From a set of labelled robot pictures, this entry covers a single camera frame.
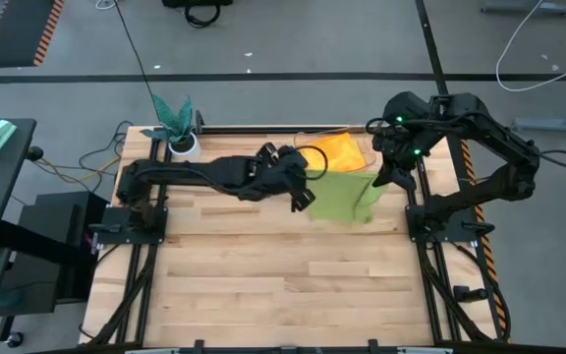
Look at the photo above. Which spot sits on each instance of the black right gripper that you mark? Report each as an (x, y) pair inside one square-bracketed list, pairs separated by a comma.
[(403, 133)]

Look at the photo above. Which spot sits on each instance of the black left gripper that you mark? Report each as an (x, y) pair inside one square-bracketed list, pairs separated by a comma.
[(278, 172)]

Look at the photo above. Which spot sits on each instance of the lime green microfiber towel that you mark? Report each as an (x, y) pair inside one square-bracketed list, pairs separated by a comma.
[(342, 196)]

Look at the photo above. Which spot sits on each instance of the clear plastic bin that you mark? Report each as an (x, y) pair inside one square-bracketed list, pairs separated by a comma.
[(307, 140)]

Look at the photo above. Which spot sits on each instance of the orange microfiber towel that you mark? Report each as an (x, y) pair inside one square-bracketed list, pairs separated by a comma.
[(337, 150)]

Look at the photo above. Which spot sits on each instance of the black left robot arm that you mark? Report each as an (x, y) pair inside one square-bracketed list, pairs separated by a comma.
[(189, 172)]

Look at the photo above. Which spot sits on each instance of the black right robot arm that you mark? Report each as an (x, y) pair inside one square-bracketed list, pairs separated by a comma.
[(504, 142)]

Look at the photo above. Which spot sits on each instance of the orange black hazard strip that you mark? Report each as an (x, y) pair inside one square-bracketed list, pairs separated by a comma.
[(488, 260)]

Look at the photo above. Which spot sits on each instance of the green plant in white pot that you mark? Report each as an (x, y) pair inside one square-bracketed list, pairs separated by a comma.
[(180, 128)]

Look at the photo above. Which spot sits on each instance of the grey metal floor bar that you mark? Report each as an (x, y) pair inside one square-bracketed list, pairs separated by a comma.
[(528, 7), (558, 123)]

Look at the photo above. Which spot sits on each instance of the black floor box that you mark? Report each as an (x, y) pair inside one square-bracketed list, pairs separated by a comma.
[(197, 2)]

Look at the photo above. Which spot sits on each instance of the black computer cabinet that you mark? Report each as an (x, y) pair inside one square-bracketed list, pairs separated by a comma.
[(52, 246)]

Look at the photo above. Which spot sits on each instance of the black desk knob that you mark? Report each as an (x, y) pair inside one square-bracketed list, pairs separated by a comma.
[(34, 153)]

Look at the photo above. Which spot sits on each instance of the black caster wheel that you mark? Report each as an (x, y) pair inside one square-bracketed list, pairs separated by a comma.
[(15, 339)]

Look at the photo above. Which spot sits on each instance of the black mat with orange stripes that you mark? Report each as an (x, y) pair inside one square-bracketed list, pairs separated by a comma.
[(17, 29)]

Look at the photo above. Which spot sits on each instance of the black table frame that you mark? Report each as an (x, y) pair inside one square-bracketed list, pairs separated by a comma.
[(263, 130)]

